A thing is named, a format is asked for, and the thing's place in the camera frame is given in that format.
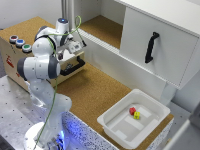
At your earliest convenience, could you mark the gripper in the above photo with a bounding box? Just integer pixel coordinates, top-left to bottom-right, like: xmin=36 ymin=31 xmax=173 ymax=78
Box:
xmin=63 ymin=35 xmax=83 ymax=57

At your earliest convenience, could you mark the wooden drawer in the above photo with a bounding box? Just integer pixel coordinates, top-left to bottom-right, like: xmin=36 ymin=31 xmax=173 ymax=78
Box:
xmin=55 ymin=49 xmax=87 ymax=78

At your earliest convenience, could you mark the wooden drawer box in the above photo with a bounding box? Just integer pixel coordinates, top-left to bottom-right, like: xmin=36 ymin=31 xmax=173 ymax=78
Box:
xmin=0 ymin=16 xmax=84 ymax=92

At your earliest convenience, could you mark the white cabinet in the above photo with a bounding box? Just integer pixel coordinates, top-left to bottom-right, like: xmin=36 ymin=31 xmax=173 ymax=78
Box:
xmin=63 ymin=0 xmax=200 ymax=108

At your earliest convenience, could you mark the green button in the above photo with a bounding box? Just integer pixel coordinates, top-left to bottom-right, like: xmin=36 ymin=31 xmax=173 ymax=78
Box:
xmin=21 ymin=43 xmax=33 ymax=54

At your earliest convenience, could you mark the blue button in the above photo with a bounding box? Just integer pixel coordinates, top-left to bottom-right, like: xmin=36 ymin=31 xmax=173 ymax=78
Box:
xmin=15 ymin=38 xmax=26 ymax=48

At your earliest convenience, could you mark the red button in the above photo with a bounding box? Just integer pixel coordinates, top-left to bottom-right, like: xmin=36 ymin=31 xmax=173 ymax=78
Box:
xmin=8 ymin=34 xmax=19 ymax=44

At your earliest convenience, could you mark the yellow block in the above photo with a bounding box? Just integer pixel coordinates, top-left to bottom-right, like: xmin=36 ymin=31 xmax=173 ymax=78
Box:
xmin=133 ymin=111 xmax=141 ymax=121

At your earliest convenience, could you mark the white plastic box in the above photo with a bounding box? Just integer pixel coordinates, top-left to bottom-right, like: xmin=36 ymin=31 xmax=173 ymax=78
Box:
xmin=96 ymin=88 xmax=172 ymax=150

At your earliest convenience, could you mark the white sliding door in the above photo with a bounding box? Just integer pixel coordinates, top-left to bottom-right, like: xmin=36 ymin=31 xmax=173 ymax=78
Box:
xmin=119 ymin=6 xmax=200 ymax=90

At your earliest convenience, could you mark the black drawer handle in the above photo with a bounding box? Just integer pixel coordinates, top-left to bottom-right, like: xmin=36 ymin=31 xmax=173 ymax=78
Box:
xmin=59 ymin=56 xmax=86 ymax=77

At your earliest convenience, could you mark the green cable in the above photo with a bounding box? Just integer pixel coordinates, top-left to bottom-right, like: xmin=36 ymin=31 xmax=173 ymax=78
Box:
xmin=32 ymin=14 xmax=84 ymax=150

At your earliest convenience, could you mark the black door handle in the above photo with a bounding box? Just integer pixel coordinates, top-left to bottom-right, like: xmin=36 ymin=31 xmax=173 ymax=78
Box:
xmin=144 ymin=31 xmax=161 ymax=65

